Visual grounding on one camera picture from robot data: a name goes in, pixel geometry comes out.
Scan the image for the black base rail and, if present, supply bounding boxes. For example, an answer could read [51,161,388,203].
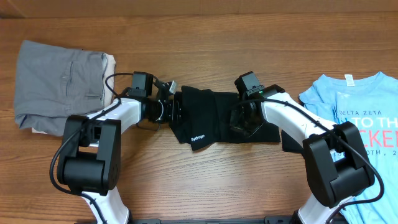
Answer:
[129,216,294,224]

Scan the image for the grey folded trousers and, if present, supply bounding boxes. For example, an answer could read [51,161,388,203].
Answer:
[14,40,116,136]

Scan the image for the light blue printed t-shirt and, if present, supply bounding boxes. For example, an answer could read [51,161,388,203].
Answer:
[298,72,397,223]

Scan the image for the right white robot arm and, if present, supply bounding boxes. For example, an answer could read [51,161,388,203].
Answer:
[229,72,379,223]

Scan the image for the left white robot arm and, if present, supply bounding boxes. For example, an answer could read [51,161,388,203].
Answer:
[49,72,182,224]

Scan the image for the black t-shirt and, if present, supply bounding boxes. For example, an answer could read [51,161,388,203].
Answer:
[169,85,282,152]

